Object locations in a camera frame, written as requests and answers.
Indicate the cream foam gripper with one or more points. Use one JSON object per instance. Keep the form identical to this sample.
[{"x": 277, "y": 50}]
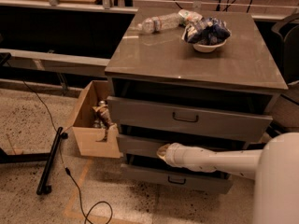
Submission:
[{"x": 176, "y": 156}]

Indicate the grey drawer cabinet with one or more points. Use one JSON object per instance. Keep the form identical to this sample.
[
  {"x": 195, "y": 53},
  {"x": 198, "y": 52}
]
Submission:
[{"x": 239, "y": 77}]

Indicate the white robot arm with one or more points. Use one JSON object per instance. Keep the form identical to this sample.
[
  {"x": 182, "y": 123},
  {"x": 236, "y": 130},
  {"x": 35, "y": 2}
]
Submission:
[{"x": 274, "y": 168}]

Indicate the grey top drawer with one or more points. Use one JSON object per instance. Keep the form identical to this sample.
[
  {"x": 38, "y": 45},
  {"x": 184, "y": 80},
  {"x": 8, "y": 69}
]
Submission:
[{"x": 186, "y": 119}]

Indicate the grey drawer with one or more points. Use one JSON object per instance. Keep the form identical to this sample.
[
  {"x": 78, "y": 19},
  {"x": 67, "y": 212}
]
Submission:
[
  {"x": 186, "y": 119},
  {"x": 156, "y": 176},
  {"x": 147, "y": 147}
]

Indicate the clear plastic water bottle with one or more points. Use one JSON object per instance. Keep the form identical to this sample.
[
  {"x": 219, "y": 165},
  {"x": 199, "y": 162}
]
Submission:
[{"x": 159, "y": 23}]

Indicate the crumpled brown snack bag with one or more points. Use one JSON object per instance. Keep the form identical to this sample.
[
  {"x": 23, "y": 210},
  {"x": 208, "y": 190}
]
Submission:
[{"x": 102, "y": 119}]

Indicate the grey bottom drawer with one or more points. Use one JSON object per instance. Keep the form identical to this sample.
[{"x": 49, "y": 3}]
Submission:
[{"x": 156, "y": 176}]

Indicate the crumpled white green packet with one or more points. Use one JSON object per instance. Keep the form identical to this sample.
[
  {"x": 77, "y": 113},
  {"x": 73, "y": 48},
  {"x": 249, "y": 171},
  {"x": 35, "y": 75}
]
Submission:
[{"x": 187, "y": 16}]

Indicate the cardboard box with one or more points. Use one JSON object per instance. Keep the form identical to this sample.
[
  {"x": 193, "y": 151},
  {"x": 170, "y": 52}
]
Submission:
[{"x": 93, "y": 138}]

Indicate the white bowl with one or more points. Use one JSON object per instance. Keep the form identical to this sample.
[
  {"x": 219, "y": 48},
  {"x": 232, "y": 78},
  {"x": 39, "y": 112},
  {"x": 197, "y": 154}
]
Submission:
[{"x": 207, "y": 48}]

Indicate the black metal bar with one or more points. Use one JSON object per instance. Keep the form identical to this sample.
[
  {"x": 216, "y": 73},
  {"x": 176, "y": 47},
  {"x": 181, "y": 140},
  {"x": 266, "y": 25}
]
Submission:
[{"x": 43, "y": 187}]

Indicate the grey metal rail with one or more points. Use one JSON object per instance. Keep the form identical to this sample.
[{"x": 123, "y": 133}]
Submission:
[{"x": 60, "y": 63}]

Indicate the blue chip bag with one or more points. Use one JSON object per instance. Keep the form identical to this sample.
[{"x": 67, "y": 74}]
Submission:
[{"x": 209, "y": 32}]

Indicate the black table leg base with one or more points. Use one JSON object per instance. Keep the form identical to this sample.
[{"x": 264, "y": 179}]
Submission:
[{"x": 7, "y": 158}]

